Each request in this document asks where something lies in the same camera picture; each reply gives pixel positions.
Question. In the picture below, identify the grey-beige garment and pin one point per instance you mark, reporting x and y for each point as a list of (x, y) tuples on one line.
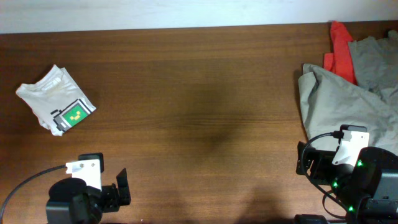
[(327, 101)]

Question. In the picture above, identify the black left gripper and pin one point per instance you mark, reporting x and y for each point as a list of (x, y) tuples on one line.
[(113, 195)]

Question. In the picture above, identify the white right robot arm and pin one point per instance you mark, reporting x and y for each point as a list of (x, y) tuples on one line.
[(367, 189)]

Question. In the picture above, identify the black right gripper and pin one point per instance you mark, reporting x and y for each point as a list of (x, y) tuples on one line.
[(314, 163)]

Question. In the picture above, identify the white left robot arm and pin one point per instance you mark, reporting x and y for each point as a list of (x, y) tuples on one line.
[(72, 201)]

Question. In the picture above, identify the red garment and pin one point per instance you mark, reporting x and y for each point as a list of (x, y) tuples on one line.
[(339, 61)]

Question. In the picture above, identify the white t-shirt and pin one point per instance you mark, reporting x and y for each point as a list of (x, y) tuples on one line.
[(57, 101)]

